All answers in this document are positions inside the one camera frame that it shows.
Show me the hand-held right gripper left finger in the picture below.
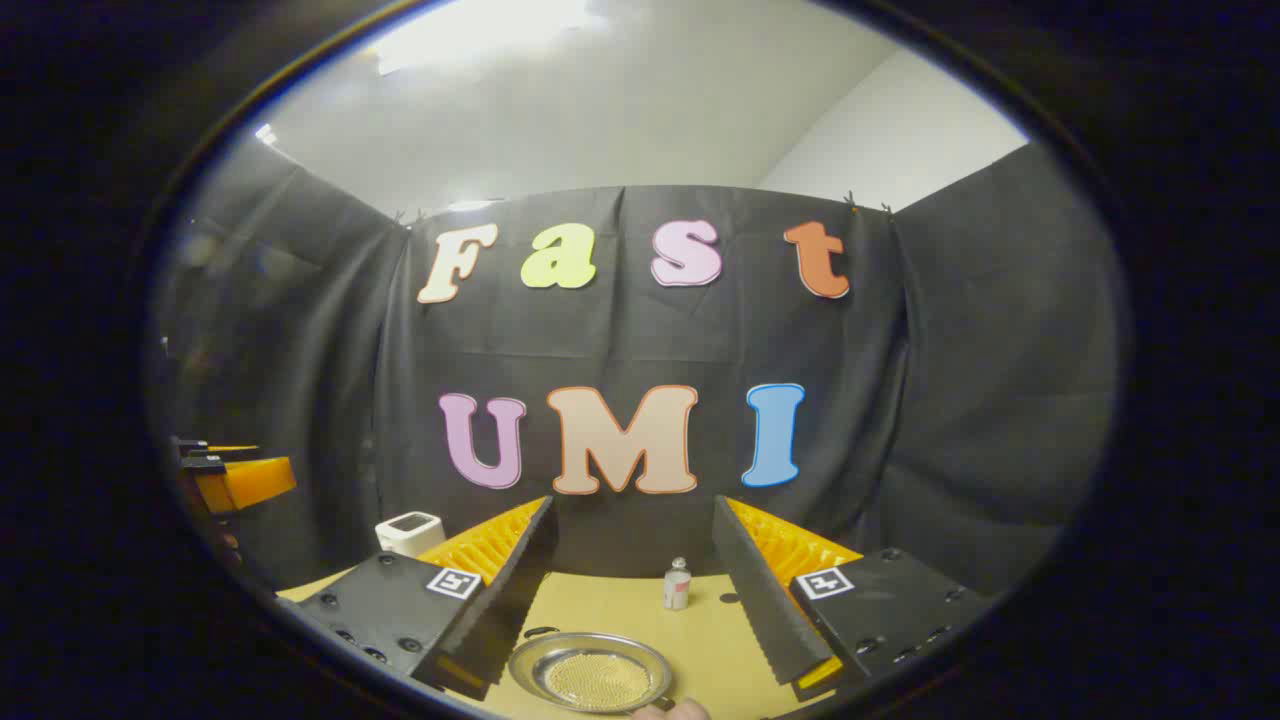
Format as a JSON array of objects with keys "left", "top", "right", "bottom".
[{"left": 283, "top": 495, "right": 559, "bottom": 701}]

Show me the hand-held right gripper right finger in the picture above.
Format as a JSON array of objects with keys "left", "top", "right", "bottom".
[{"left": 712, "top": 495, "right": 991, "bottom": 703}]

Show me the stainless steel pot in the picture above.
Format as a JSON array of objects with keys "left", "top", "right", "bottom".
[{"left": 508, "top": 626, "right": 677, "bottom": 715}]

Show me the white toaster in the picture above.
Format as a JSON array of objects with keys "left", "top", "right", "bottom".
[{"left": 375, "top": 511, "right": 446, "bottom": 559}]

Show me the heap of yellow soybeans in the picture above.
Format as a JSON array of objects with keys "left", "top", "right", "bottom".
[{"left": 545, "top": 650, "right": 653, "bottom": 709}]

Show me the black backdrop cloth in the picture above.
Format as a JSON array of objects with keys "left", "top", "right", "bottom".
[{"left": 150, "top": 140, "right": 1121, "bottom": 601}]

